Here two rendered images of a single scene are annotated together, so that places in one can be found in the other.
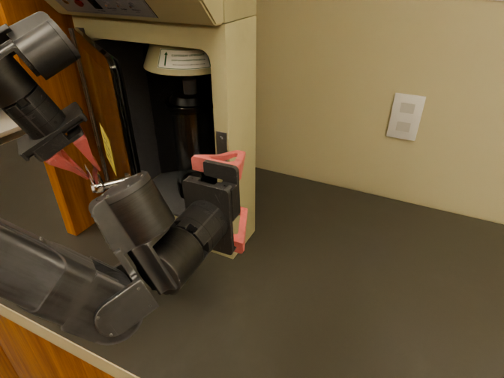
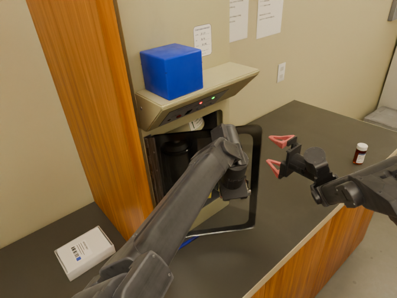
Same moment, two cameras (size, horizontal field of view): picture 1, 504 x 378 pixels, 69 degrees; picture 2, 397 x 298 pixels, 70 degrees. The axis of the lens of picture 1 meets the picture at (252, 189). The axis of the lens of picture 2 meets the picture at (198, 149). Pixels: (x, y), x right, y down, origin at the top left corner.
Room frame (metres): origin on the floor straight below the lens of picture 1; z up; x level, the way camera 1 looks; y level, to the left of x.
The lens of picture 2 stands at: (0.32, 0.84, 1.76)
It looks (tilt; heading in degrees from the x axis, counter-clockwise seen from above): 33 degrees down; 296
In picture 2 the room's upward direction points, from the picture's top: 4 degrees counter-clockwise
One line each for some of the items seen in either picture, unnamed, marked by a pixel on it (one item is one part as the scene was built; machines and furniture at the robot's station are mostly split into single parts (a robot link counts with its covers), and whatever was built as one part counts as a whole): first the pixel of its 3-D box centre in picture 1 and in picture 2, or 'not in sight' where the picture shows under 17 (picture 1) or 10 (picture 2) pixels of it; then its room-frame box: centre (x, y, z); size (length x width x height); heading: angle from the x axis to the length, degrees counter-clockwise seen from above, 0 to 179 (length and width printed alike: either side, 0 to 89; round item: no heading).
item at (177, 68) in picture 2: not in sight; (172, 70); (0.65, 0.29, 1.56); 0.10 x 0.10 x 0.09; 64
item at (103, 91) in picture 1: (114, 157); (208, 188); (0.59, 0.25, 1.19); 0.30 x 0.01 x 0.40; 31
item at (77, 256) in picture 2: not in sight; (85, 251); (0.97, 0.45, 0.96); 0.16 x 0.12 x 0.04; 65
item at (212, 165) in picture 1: (226, 175); (280, 145); (0.42, 0.03, 1.25); 0.09 x 0.07 x 0.07; 155
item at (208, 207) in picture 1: (199, 227); (298, 163); (0.36, 0.06, 1.21); 0.07 x 0.07 x 0.10; 65
